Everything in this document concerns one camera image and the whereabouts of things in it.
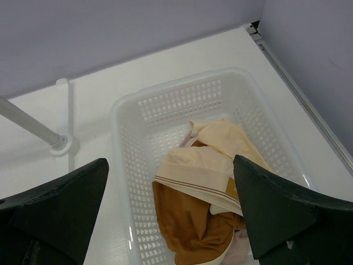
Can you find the aluminium mounting rail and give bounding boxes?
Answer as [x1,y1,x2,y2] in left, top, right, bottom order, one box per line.
[244,21,352,174]

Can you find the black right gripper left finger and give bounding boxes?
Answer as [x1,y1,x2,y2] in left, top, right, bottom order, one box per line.
[1,158,109,264]

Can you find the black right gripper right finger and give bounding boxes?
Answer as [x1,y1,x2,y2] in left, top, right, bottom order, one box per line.
[233,155,352,264]

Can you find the white plastic mesh basket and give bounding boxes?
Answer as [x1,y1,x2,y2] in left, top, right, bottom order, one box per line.
[111,67,314,264]

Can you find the white metal clothes rack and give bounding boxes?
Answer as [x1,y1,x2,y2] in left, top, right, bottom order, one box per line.
[1,78,79,175]

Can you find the brown orange underwear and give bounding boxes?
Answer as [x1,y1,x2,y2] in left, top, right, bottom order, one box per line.
[152,139,246,265]

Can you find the cream yellow underwear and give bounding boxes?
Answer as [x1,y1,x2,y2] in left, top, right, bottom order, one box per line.
[155,119,271,215]

